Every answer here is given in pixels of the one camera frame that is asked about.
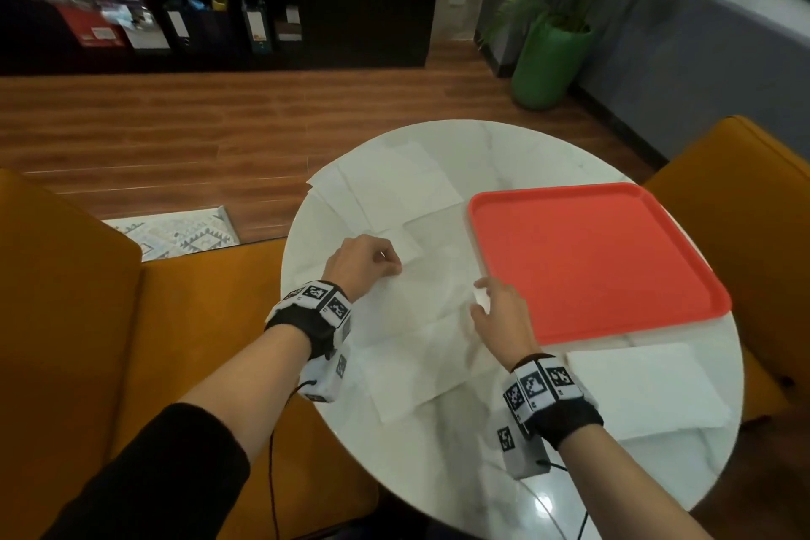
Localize mustard yellow upholstered chair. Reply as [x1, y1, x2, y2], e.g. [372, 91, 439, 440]
[0, 169, 381, 540]
[644, 115, 810, 424]

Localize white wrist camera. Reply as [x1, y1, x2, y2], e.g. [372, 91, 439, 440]
[495, 413, 552, 481]
[295, 343, 353, 403]

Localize person's right forearm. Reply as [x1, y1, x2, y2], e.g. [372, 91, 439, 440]
[559, 424, 716, 540]

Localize person's left hand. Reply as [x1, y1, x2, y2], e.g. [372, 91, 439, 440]
[322, 234, 403, 304]

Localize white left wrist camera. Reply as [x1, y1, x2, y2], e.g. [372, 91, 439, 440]
[295, 343, 353, 403]

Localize red book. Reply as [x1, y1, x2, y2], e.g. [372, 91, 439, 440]
[57, 4, 127, 48]

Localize black left camera cable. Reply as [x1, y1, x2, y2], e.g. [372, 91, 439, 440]
[267, 378, 317, 540]

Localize person's black left sleeve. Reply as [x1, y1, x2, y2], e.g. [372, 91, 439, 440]
[40, 403, 251, 540]

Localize person's right hand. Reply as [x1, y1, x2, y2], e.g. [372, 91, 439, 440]
[470, 275, 543, 372]

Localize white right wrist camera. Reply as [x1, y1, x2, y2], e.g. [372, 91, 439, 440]
[495, 413, 552, 481]

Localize spread white napkins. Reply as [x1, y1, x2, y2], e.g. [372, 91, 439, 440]
[344, 229, 507, 427]
[306, 140, 467, 243]

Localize pale patterned rug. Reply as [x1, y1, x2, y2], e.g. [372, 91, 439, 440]
[103, 206, 241, 262]

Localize orange plastic tray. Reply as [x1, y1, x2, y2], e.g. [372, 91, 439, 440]
[467, 181, 733, 347]

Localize black left wristband with markers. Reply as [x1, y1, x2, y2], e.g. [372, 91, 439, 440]
[264, 279, 353, 360]

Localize black camera cable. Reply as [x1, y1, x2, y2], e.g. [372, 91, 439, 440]
[267, 378, 317, 540]
[547, 460, 590, 540]

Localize black right wristband with markers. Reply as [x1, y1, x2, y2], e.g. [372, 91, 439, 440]
[503, 354, 604, 451]

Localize black wristband with markers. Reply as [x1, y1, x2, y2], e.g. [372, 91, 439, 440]
[503, 354, 604, 451]
[264, 279, 353, 360]

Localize black display bookshelf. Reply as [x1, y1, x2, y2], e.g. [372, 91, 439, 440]
[0, 0, 447, 77]

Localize black right camera cable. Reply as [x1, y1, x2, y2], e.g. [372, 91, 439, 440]
[547, 460, 590, 540]

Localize green plant pot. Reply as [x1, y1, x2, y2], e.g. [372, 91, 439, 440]
[510, 20, 595, 111]

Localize white booklet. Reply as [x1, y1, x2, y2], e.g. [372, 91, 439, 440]
[123, 24, 170, 51]

